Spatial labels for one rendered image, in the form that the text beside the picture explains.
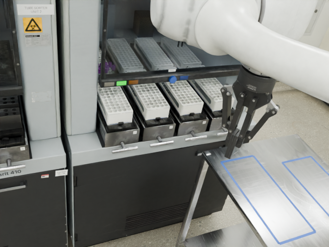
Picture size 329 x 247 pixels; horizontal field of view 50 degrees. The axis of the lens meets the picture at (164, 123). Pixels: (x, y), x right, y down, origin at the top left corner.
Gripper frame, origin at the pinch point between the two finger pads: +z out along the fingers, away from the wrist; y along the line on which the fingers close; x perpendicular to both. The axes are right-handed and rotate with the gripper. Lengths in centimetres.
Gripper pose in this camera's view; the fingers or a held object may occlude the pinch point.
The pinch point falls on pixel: (233, 143)
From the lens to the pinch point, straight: 83.2
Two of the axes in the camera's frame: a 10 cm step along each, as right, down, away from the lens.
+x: 5.1, -4.7, 7.2
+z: -1.5, 7.8, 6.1
